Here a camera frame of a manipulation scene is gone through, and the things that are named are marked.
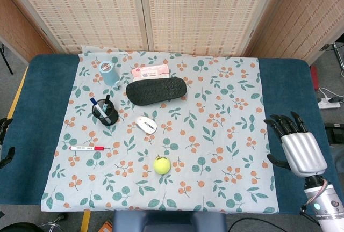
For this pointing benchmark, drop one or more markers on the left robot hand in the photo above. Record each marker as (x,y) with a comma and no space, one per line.
(4,124)

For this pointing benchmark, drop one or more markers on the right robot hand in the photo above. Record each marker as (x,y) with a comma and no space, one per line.
(303,151)

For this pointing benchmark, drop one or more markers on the red capped white marker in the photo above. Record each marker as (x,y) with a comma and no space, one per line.
(86,148)

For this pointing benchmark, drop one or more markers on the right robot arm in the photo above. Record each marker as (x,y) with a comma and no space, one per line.
(325,202)

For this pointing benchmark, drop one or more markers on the blue capped white marker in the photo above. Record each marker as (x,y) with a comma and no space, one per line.
(100,111)

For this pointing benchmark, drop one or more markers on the black marker pen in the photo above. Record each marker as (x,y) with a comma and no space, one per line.
(107,100)

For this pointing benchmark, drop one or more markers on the black mesh pen holder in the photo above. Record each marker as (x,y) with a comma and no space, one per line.
(113,115)

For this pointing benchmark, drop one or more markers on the dark blue table cover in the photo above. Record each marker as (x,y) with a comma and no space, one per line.
(40,95)

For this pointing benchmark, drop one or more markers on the white power strip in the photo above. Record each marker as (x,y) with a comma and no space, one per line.
(329,105)

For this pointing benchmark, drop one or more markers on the black tripod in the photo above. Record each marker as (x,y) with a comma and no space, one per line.
(6,58)

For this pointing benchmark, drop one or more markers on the red box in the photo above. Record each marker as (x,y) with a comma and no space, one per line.
(314,77)

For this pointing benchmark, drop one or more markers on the floral print tablecloth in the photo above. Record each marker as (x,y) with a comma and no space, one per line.
(215,148)

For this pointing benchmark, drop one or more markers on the bamboo folding screen panel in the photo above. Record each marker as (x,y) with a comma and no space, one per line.
(88,11)
(303,14)
(16,33)
(204,11)

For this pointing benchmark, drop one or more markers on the metal stand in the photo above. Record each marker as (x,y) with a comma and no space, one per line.
(338,57)

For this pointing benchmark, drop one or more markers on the black round stool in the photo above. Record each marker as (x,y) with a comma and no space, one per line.
(18,228)

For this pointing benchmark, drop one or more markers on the light blue cylindrical cup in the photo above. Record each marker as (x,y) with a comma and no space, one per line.
(108,73)

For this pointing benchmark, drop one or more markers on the white computer mouse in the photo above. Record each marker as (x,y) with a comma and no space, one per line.
(146,124)

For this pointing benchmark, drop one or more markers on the yellow tennis ball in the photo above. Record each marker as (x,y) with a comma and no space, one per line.
(162,165)

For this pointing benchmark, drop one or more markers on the orange box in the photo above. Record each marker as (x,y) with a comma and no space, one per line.
(106,227)

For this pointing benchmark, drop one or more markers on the dark blue robot torso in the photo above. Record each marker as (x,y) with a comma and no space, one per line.
(169,221)

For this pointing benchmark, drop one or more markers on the black slipper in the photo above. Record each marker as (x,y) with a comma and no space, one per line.
(156,91)

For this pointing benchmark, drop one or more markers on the pink tissue pack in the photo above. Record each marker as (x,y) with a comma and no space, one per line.
(150,71)

